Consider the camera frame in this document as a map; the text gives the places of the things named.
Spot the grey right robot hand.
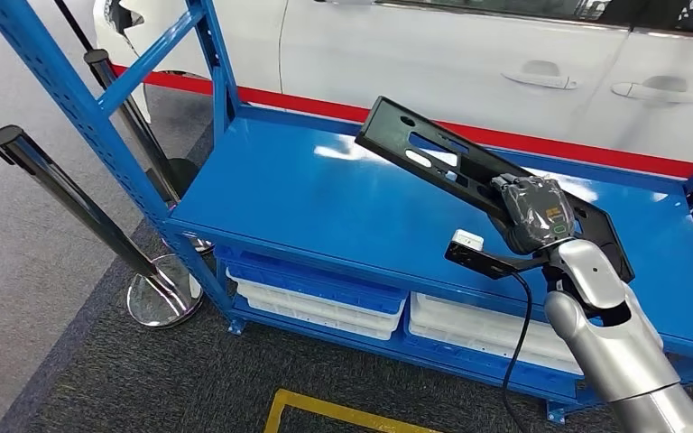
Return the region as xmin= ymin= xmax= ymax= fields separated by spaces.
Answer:
xmin=489 ymin=173 xmax=578 ymax=257

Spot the black plastic panel part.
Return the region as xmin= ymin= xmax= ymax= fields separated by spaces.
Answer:
xmin=355 ymin=95 xmax=636 ymax=285

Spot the blue steel shelf rack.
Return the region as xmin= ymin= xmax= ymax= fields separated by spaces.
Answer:
xmin=0 ymin=0 xmax=693 ymax=427

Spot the white plastic tray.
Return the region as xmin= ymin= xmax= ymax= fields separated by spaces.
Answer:
xmin=411 ymin=291 xmax=568 ymax=348
xmin=226 ymin=270 xmax=406 ymax=334
xmin=245 ymin=297 xmax=397 ymax=342
xmin=409 ymin=322 xmax=585 ymax=376

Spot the white car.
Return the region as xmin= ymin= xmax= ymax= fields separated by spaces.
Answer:
xmin=92 ymin=0 xmax=693 ymax=277

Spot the blue plastic tray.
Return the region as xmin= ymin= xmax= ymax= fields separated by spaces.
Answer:
xmin=226 ymin=249 xmax=409 ymax=316

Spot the red barrier belt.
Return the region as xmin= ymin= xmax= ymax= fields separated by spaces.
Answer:
xmin=112 ymin=62 xmax=693 ymax=180

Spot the black right camera cable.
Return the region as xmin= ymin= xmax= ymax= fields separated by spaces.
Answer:
xmin=500 ymin=270 xmax=534 ymax=433

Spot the white car door handle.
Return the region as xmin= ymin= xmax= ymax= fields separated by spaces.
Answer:
xmin=610 ymin=76 xmax=693 ymax=104
xmin=502 ymin=60 xmax=579 ymax=91

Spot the yellow floor tape frame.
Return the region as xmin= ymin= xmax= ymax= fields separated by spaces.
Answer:
xmin=263 ymin=388 xmax=447 ymax=433

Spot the chrome stanchion post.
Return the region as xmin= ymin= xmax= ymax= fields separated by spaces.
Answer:
xmin=0 ymin=124 xmax=206 ymax=330
xmin=83 ymin=49 xmax=215 ymax=255

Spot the thin black stanchion post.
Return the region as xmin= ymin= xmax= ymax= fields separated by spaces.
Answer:
xmin=53 ymin=0 xmax=201 ymax=201

